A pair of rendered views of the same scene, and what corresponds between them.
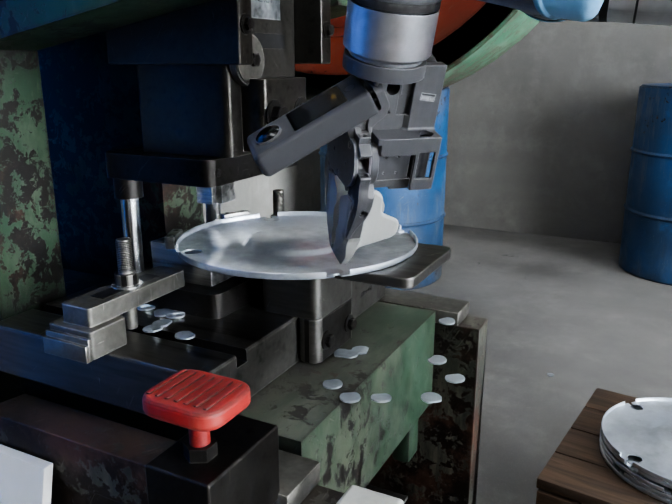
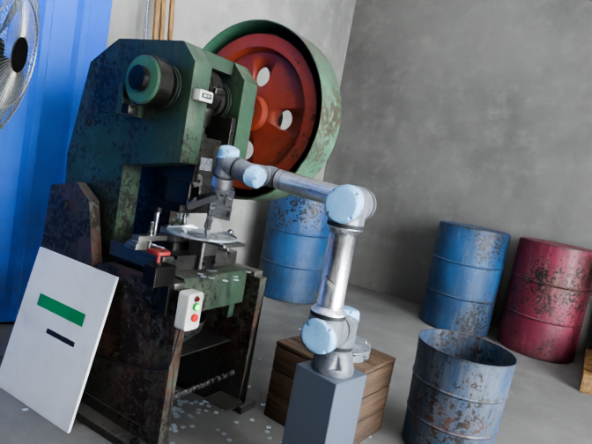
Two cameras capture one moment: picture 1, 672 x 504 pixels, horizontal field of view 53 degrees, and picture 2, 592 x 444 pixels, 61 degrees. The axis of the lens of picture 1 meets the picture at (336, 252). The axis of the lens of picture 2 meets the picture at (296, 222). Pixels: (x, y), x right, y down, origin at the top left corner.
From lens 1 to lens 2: 129 cm
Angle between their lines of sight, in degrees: 10
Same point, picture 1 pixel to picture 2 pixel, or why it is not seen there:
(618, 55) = (440, 203)
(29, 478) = (111, 280)
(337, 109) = (207, 197)
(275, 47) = (208, 178)
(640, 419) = not seen: hidden behind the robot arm
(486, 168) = (365, 252)
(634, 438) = not seen: hidden behind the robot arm
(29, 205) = (128, 209)
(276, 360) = (186, 264)
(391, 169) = (219, 214)
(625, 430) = not seen: hidden behind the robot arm
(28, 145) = (132, 192)
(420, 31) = (225, 183)
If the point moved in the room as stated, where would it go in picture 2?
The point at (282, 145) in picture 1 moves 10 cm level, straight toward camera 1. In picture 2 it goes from (193, 203) to (187, 205)
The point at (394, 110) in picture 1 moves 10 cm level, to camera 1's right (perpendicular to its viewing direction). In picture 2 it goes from (221, 200) to (248, 204)
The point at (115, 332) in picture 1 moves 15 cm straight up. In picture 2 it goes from (144, 245) to (150, 206)
